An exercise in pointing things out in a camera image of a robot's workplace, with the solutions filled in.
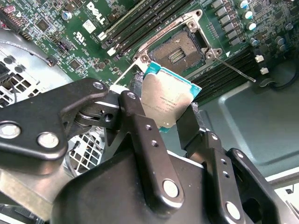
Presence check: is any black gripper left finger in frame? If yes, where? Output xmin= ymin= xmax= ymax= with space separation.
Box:
xmin=0 ymin=71 xmax=185 ymax=212

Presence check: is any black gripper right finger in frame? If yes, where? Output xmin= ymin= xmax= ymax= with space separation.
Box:
xmin=176 ymin=102 xmax=289 ymax=224

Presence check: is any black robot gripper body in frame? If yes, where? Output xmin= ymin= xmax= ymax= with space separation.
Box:
xmin=50 ymin=149 xmax=226 ymax=224

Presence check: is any silver green CPU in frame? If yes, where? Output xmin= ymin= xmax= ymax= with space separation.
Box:
xmin=139 ymin=61 xmax=203 ymax=134

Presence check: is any metal wire locking lever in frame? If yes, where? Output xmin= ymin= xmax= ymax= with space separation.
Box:
xmin=210 ymin=53 xmax=257 ymax=83

